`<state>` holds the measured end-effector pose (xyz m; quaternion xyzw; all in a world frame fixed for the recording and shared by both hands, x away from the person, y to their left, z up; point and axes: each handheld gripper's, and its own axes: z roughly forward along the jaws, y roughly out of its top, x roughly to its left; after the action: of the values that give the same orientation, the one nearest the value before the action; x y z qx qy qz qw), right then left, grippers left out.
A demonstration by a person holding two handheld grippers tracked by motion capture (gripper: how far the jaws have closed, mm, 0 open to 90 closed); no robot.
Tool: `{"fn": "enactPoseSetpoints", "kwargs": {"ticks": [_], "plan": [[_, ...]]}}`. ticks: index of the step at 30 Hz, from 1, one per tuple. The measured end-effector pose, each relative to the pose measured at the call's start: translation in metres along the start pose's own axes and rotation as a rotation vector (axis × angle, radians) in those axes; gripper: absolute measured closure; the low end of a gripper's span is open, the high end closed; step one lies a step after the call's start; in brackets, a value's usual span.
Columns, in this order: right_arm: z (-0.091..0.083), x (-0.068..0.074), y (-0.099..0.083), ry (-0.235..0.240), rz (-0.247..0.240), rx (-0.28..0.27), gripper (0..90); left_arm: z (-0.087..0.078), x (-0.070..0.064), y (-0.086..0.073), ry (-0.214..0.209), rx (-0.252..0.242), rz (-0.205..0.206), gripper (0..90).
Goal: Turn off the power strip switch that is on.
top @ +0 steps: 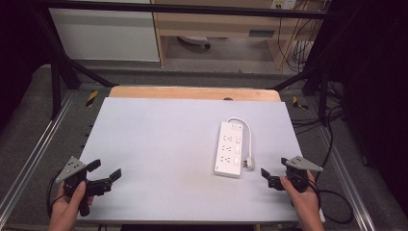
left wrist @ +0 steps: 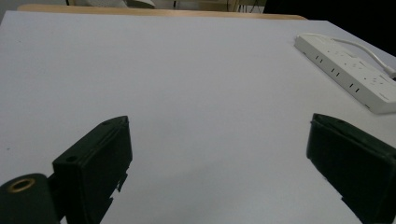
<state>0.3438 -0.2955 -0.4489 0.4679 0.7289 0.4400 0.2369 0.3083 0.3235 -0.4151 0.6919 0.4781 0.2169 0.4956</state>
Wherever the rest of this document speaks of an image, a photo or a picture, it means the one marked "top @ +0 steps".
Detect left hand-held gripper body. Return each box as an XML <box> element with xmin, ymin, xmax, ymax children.
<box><xmin>56</xmin><ymin>156</ymin><xmax>114</xmax><ymax>218</ymax></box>

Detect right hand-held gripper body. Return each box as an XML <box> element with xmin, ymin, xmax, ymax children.
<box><xmin>268</xmin><ymin>155</ymin><xmax>324</xmax><ymax>193</ymax></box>

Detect white power strip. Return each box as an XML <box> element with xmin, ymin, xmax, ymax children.
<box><xmin>214</xmin><ymin>120</ymin><xmax>244</xmax><ymax>179</ymax></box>

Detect person's right hand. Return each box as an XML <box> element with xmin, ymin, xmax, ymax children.
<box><xmin>279</xmin><ymin>169</ymin><xmax>323</xmax><ymax>222</ymax></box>

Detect person's left hand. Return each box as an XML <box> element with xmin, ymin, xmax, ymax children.
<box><xmin>47</xmin><ymin>180</ymin><xmax>95</xmax><ymax>225</ymax></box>

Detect white table board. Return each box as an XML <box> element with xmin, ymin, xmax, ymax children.
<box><xmin>77</xmin><ymin>96</ymin><xmax>325</xmax><ymax>224</ymax></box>

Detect wooden table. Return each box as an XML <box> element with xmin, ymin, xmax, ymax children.
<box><xmin>108</xmin><ymin>85</ymin><xmax>282</xmax><ymax>103</ymax></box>

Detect white cabinet panel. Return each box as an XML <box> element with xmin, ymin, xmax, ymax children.
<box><xmin>48</xmin><ymin>7</ymin><xmax>161</xmax><ymax>63</ymax></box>

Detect office chair base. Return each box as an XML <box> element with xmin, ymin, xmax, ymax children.
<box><xmin>177</xmin><ymin>35</ymin><xmax>212</xmax><ymax>50</ymax></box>

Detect light wooden desk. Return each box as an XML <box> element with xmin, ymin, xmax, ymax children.
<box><xmin>150</xmin><ymin>0</ymin><xmax>326</xmax><ymax>71</ymax></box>

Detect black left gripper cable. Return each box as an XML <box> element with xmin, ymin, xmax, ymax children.
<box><xmin>45</xmin><ymin>168</ymin><xmax>66</xmax><ymax>218</ymax></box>

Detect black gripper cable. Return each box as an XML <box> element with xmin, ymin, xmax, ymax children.
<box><xmin>45</xmin><ymin>168</ymin><xmax>66</xmax><ymax>218</ymax></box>
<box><xmin>307</xmin><ymin>105</ymin><xmax>354</xmax><ymax>225</ymax></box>

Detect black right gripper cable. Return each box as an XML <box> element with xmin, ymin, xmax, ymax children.
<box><xmin>307</xmin><ymin>105</ymin><xmax>354</xmax><ymax>225</ymax></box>

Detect white power cable with plug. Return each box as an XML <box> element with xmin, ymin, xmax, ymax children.
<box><xmin>226</xmin><ymin>116</ymin><xmax>256</xmax><ymax>171</ymax></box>

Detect aluminium rail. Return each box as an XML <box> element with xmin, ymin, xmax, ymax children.
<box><xmin>319</xmin><ymin>126</ymin><xmax>377</xmax><ymax>231</ymax></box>
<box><xmin>0</xmin><ymin>90</ymin><xmax>77</xmax><ymax>222</ymax></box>

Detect black floor cables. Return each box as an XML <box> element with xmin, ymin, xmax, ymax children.
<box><xmin>290</xmin><ymin>81</ymin><xmax>346</xmax><ymax>137</ymax></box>

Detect bundle of black cables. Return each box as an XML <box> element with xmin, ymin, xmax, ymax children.
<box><xmin>277</xmin><ymin>0</ymin><xmax>325</xmax><ymax>75</ymax></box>

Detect white wall socket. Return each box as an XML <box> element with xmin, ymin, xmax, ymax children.
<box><xmin>269</xmin><ymin>0</ymin><xmax>298</xmax><ymax>11</ymax></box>

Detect black metal frame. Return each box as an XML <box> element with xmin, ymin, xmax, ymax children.
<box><xmin>32</xmin><ymin>0</ymin><xmax>335</xmax><ymax>121</ymax></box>

